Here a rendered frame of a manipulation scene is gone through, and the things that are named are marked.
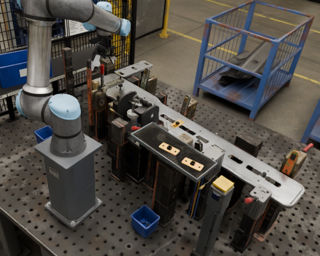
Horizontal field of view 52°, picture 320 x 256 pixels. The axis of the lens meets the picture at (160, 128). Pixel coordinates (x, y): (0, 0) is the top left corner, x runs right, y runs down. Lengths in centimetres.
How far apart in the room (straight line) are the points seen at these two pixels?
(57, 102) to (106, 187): 67
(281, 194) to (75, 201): 92
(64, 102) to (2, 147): 90
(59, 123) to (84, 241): 59
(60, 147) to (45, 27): 47
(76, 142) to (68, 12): 51
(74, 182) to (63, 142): 20
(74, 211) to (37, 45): 76
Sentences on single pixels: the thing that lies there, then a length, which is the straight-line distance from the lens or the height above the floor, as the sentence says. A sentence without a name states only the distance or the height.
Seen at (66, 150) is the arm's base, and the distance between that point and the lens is 143.
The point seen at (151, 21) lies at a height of 33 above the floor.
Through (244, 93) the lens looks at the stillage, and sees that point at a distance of 400.
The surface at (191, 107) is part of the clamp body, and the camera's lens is 193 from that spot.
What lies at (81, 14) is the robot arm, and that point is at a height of 165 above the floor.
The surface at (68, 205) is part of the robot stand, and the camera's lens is 161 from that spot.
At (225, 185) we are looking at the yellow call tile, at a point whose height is 116.
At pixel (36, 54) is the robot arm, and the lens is 136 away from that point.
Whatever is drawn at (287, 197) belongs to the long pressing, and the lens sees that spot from 158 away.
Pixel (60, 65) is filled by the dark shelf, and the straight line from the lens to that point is 229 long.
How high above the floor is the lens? 206
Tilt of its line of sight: 37 degrees down
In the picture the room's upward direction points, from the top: 7 degrees clockwise
